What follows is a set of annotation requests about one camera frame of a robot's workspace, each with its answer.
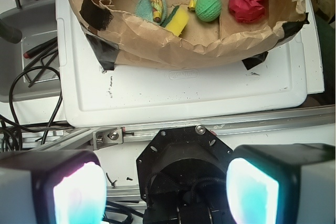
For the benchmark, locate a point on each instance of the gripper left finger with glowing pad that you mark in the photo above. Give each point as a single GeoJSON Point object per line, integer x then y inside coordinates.
{"type": "Point", "coordinates": [52, 187]}

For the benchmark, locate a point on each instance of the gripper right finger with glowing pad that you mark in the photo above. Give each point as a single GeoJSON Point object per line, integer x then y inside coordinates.
{"type": "Point", "coordinates": [284, 183]}

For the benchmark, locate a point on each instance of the yellow green sponge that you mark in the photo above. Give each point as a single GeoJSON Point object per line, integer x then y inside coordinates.
{"type": "Point", "coordinates": [176, 21]}

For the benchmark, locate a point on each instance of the white plastic bin lid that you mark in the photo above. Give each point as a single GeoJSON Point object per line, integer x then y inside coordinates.
{"type": "Point", "coordinates": [126, 95]}

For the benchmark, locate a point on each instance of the grey plastic tray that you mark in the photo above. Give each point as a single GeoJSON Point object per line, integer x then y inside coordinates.
{"type": "Point", "coordinates": [37, 22]}

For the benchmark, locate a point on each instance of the red crumpled paper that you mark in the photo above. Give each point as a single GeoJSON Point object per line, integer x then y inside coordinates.
{"type": "Point", "coordinates": [247, 11]}

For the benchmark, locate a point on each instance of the brown paper bag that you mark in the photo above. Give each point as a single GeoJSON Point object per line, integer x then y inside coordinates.
{"type": "Point", "coordinates": [143, 43]}

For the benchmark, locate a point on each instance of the green dimpled ball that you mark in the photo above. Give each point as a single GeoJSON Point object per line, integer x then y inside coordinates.
{"type": "Point", "coordinates": [208, 10]}

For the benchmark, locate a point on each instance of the teal cloth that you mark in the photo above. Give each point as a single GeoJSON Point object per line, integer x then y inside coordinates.
{"type": "Point", "coordinates": [143, 9]}

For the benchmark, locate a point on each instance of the aluminium frame rail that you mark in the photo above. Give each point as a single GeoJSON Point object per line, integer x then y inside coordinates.
{"type": "Point", "coordinates": [300, 125]}

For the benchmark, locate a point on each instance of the metal corner bracket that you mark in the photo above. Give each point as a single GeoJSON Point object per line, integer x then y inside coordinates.
{"type": "Point", "coordinates": [103, 137]}

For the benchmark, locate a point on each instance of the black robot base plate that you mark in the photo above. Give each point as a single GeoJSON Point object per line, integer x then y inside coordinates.
{"type": "Point", "coordinates": [182, 177]}

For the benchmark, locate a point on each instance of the red handled tool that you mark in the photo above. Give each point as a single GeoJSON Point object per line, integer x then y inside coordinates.
{"type": "Point", "coordinates": [39, 48]}

